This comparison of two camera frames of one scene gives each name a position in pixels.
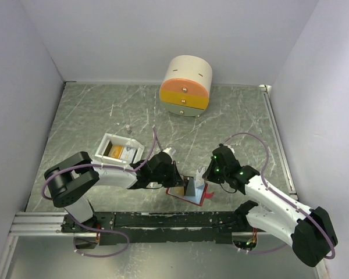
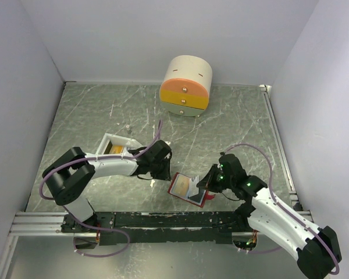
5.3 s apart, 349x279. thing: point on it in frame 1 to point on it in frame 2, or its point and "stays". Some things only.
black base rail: x=189 y=227 stays
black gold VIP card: x=190 y=191 to x=198 y=197
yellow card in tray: x=116 y=151 stays
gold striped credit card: x=177 y=190 stays
